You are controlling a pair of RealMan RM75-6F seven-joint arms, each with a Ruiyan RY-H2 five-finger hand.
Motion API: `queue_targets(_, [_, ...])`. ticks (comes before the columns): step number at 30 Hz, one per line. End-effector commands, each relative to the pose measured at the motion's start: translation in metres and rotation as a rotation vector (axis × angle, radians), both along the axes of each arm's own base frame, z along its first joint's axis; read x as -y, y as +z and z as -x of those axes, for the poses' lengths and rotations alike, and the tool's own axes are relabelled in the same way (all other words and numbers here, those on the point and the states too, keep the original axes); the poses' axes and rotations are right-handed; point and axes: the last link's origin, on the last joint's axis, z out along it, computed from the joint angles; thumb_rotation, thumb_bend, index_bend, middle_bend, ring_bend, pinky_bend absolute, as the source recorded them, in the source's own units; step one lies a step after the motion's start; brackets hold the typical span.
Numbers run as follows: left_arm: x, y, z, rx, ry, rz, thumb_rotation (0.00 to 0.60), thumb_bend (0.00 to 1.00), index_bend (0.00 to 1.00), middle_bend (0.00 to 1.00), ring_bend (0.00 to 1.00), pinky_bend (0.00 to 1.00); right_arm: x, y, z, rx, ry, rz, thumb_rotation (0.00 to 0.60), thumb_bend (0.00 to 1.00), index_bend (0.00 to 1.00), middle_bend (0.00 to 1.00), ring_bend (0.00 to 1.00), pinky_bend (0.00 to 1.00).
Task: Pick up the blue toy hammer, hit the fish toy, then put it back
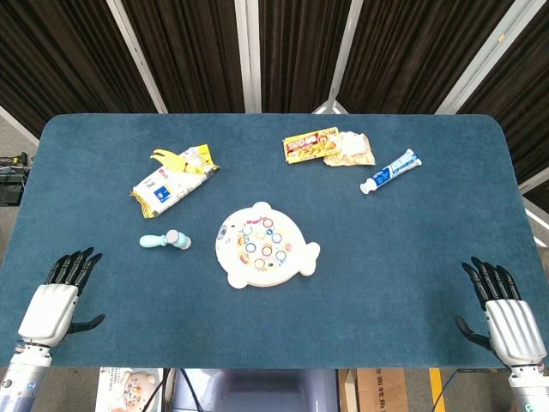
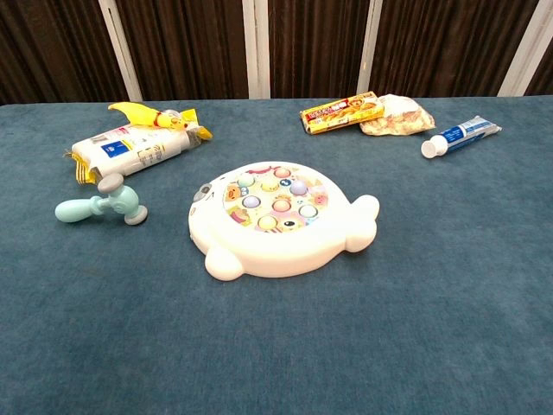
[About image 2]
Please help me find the mint green toy hammer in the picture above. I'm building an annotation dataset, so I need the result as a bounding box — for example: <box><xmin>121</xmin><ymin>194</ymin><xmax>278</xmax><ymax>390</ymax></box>
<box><xmin>54</xmin><ymin>174</ymin><xmax>149</xmax><ymax>227</ymax></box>

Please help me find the white whack-a-mole toy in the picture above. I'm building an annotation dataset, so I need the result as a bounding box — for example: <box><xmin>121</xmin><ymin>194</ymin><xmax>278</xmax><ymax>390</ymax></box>
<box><xmin>188</xmin><ymin>160</ymin><xmax>381</xmax><ymax>282</ymax></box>

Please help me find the yellow curry box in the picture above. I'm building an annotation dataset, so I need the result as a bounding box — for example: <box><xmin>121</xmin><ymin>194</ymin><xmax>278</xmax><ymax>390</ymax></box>
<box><xmin>299</xmin><ymin>90</ymin><xmax>385</xmax><ymax>136</ymax></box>

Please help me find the blue velvet table cloth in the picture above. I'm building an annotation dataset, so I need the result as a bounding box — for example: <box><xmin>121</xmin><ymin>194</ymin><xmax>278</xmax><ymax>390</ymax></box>
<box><xmin>0</xmin><ymin>95</ymin><xmax>553</xmax><ymax>415</ymax></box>

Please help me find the clear bag of snacks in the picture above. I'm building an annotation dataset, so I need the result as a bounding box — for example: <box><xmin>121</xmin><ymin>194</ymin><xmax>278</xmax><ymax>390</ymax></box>
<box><xmin>359</xmin><ymin>93</ymin><xmax>436</xmax><ymax>137</ymax></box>

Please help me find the white and yellow snack package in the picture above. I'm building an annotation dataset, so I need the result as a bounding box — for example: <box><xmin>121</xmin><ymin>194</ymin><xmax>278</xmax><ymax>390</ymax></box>
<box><xmin>63</xmin><ymin>116</ymin><xmax>213</xmax><ymax>187</ymax></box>

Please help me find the dark brown curtain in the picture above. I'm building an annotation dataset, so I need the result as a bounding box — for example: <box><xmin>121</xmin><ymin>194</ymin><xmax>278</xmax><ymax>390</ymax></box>
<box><xmin>0</xmin><ymin>0</ymin><xmax>553</xmax><ymax>106</ymax></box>

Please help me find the white and blue toothpaste tube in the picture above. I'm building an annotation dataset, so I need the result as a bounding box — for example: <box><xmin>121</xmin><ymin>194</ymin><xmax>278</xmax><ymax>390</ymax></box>
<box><xmin>421</xmin><ymin>114</ymin><xmax>503</xmax><ymax>160</ymax></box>

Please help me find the white double frame post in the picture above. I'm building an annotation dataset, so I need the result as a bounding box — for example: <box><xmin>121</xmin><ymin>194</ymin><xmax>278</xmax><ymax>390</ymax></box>
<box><xmin>241</xmin><ymin>0</ymin><xmax>271</xmax><ymax>100</ymax></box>

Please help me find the white narrow frame post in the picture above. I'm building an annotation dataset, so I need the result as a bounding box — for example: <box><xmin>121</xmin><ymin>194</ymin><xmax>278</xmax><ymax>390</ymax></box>
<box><xmin>356</xmin><ymin>0</ymin><xmax>385</xmax><ymax>96</ymax></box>

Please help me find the white slanted frame post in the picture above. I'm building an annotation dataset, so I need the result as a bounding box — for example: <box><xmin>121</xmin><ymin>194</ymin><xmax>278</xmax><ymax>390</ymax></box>
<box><xmin>98</xmin><ymin>0</ymin><xmax>144</xmax><ymax>103</ymax></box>

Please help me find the white wide frame post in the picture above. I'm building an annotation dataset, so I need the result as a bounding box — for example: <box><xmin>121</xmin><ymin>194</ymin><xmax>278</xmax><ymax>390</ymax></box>
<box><xmin>497</xmin><ymin>0</ymin><xmax>553</xmax><ymax>98</ymax></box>

